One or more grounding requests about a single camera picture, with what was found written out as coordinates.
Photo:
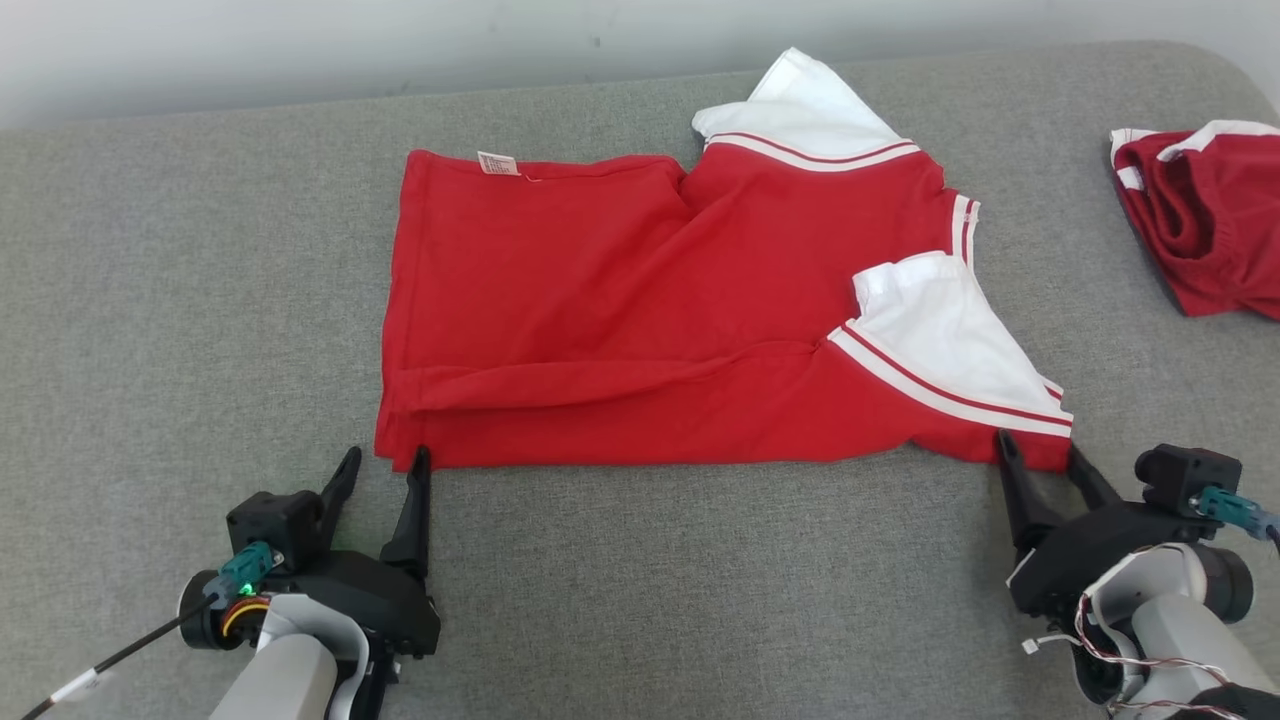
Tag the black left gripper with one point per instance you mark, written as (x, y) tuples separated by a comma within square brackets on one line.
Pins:
[(385, 605)]

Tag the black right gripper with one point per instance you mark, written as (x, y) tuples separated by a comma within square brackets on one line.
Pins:
[(1080, 555)]

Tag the red shirt with white sleeves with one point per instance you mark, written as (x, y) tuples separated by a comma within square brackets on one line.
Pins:
[(600, 300)]

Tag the red shorts with white trim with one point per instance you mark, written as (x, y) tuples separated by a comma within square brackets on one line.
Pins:
[(1220, 220)]

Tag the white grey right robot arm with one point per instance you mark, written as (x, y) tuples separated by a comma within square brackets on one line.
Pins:
[(1190, 640)]

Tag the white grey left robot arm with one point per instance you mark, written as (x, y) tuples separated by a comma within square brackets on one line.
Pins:
[(280, 680)]

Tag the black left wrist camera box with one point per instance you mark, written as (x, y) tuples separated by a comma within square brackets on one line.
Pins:
[(275, 520)]

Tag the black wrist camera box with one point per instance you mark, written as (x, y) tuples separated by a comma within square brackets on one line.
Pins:
[(1180, 475), (275, 520)]

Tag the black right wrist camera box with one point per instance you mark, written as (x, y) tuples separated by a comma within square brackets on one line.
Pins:
[(1180, 475)]

